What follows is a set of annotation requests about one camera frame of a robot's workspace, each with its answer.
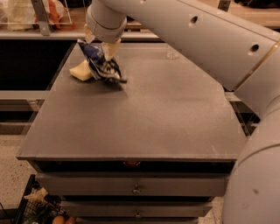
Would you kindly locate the grey drawer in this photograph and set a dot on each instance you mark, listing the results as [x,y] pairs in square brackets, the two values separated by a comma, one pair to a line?
[65,184]
[136,209]

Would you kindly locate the clear plastic bin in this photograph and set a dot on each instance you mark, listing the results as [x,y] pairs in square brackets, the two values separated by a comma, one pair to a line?
[19,15]

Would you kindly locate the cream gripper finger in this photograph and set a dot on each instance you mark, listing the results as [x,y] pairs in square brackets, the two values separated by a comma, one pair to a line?
[110,49]
[89,36]

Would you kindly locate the grey drawer cabinet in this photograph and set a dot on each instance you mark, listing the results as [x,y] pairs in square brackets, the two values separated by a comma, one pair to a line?
[169,119]

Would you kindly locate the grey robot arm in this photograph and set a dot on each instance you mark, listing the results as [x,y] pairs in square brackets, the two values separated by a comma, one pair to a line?
[242,56]

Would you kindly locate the blue chip bag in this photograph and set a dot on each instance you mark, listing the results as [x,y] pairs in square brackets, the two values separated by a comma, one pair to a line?
[101,69]

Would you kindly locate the grey shelf rail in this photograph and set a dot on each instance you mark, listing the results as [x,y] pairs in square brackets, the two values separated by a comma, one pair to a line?
[72,35]

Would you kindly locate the lower grey drawer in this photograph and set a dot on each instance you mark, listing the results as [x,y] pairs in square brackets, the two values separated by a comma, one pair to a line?
[136,209]

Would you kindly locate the clear plastic water bottle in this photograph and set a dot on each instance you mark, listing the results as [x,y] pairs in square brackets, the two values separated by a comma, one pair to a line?
[171,53]

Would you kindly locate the upper grey drawer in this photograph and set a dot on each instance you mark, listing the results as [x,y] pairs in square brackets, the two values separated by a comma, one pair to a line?
[65,184]

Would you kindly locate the yellow green sponge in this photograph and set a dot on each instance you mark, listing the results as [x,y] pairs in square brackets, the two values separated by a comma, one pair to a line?
[82,71]

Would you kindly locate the black wire basket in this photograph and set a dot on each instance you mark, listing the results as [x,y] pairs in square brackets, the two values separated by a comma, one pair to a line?
[33,211]

